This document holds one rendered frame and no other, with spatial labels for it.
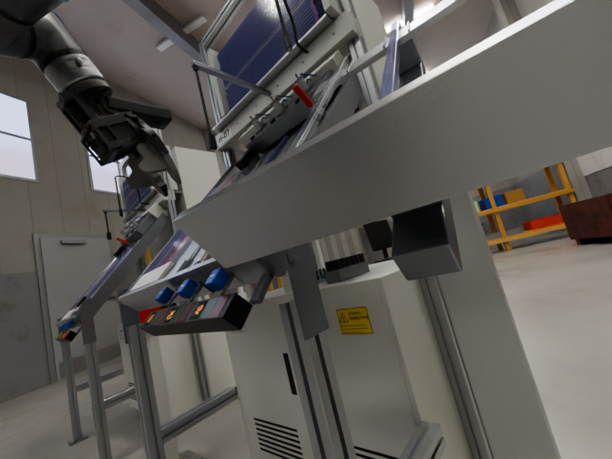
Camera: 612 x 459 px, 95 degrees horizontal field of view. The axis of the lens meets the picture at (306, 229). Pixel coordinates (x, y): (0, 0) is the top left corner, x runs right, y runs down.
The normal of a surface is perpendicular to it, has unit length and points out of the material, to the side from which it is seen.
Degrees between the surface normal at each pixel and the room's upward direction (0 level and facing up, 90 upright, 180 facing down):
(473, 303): 90
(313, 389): 90
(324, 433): 90
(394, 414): 90
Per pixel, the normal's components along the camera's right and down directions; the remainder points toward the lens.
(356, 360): -0.66, 0.07
